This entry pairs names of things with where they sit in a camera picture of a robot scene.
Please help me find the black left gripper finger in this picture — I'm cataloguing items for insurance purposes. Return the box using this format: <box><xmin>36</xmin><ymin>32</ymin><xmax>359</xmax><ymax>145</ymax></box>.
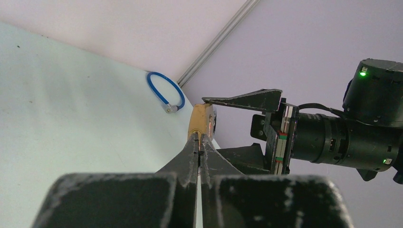
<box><xmin>32</xmin><ymin>133</ymin><xmax>199</xmax><ymax>228</ymax></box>

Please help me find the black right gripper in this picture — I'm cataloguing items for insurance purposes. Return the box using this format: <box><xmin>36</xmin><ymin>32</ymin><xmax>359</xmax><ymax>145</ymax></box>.
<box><xmin>200</xmin><ymin>89</ymin><xmax>354</xmax><ymax>228</ymax></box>

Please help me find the brass padlock silver shackle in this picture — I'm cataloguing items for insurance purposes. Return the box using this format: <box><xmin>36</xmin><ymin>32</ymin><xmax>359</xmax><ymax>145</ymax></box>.
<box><xmin>188</xmin><ymin>103</ymin><xmax>217</xmax><ymax>140</ymax></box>

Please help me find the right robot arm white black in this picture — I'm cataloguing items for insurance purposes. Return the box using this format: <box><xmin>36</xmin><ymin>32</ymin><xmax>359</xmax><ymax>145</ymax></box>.
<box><xmin>203</xmin><ymin>58</ymin><xmax>403</xmax><ymax>184</ymax></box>

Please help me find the blue cable lock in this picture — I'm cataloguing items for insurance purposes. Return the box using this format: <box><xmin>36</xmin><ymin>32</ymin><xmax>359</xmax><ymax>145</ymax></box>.
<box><xmin>146</xmin><ymin>71</ymin><xmax>186</xmax><ymax>114</ymax></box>

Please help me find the aluminium corner frame post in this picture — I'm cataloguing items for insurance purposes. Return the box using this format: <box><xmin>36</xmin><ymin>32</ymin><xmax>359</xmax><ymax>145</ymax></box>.
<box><xmin>177</xmin><ymin>0</ymin><xmax>260</xmax><ymax>87</ymax></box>

